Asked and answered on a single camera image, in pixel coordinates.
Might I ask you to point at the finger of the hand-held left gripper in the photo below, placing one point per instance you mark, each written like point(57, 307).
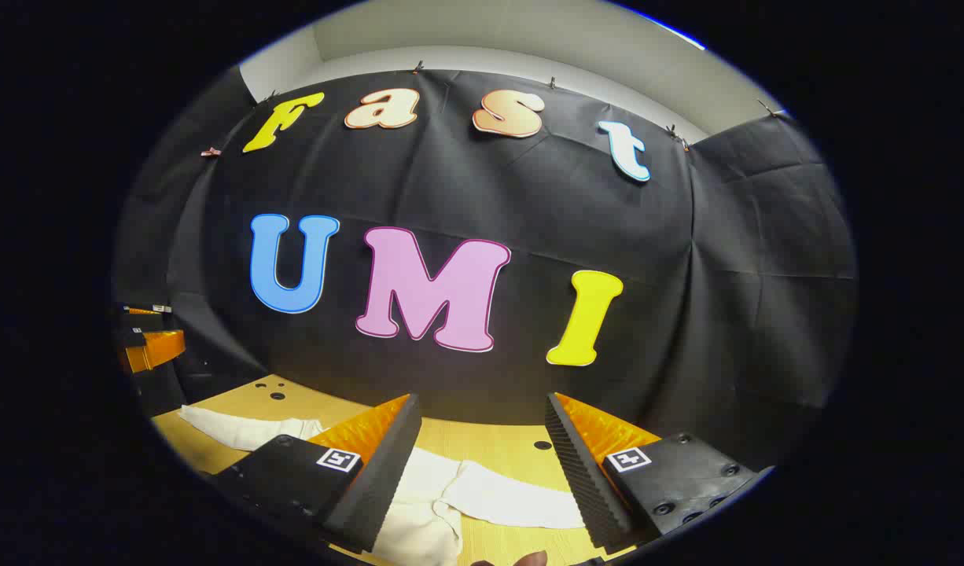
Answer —
point(142, 317)
point(156, 350)

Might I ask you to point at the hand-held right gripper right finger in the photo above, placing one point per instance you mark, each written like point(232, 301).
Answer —
point(580, 479)

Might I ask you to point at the white zip sweatshirt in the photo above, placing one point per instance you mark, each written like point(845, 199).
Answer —
point(490, 495)

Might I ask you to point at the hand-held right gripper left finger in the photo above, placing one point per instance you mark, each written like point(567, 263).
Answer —
point(380, 487)

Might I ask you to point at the black backdrop cloth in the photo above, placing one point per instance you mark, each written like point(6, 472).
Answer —
point(529, 196)

